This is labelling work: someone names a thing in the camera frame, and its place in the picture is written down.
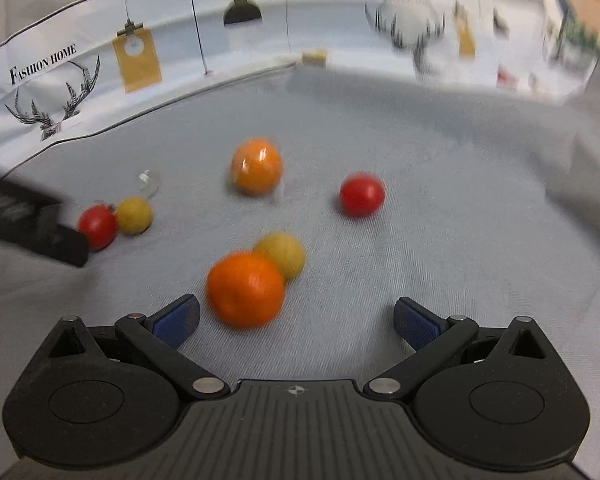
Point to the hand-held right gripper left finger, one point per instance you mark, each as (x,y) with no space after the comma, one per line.
(180,317)

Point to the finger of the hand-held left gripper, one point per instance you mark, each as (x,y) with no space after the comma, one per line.
(40,235)

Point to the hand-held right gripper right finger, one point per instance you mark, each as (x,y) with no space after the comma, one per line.
(415,323)

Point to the red cherry tomato with stem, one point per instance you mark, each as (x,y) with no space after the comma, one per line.
(97,227)

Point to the yellow longan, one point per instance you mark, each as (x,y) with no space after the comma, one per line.
(134,215)
(289,254)

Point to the plastic-wrapped orange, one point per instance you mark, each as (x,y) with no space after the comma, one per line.
(256,167)

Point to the clear plastic scrap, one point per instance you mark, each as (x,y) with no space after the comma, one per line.
(150,182)

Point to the white printed cloth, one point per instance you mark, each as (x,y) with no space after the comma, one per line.
(180,60)

